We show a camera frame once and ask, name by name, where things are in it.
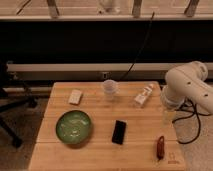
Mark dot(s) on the green ceramic bowl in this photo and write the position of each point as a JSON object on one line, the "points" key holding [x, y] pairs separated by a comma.
{"points": [[73, 127]]}

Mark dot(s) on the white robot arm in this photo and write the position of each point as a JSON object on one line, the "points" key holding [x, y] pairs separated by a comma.
{"points": [[186, 81]]}

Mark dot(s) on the clear plastic cup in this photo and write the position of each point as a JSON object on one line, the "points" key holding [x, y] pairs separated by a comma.
{"points": [[110, 88]]}

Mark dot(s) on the white baseboard heater rail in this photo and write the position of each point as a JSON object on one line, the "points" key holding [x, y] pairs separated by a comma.
{"points": [[92, 72]]}

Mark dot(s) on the black smartphone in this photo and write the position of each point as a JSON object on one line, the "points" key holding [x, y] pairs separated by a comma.
{"points": [[119, 132]]}

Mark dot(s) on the translucent yellowish pusher tool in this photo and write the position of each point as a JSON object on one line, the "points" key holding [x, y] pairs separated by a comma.
{"points": [[168, 115]]}

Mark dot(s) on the white tube with orange cap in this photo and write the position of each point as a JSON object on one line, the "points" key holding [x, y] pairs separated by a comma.
{"points": [[142, 97]]}

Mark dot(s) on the red-brown pocket knife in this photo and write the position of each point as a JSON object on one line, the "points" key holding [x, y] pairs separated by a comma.
{"points": [[160, 148]]}

